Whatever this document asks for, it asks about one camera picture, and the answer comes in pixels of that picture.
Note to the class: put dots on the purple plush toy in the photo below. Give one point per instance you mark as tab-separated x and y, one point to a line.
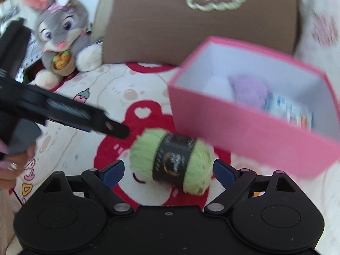
249	90

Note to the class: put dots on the person left hand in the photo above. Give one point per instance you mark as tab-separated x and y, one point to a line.
13	166

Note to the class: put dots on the pink cardboard box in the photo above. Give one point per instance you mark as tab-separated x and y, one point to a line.
203	106

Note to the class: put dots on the orange makeup sponge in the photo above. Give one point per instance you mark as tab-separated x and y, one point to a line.
257	194

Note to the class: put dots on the pink patterned pillow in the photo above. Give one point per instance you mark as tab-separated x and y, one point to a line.
318	43

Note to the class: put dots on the brown cushion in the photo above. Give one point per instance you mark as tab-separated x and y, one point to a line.
167	31

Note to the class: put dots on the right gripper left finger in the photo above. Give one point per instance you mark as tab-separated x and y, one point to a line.
101	183

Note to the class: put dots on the grey bunny plush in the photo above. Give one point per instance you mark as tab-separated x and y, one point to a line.
60	28

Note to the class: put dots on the green yarn ball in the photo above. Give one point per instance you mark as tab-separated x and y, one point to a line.
163	157

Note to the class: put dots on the blue tissue pack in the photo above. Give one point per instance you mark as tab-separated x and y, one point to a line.
289	110

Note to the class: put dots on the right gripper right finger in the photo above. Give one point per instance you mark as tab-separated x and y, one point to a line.
236	183

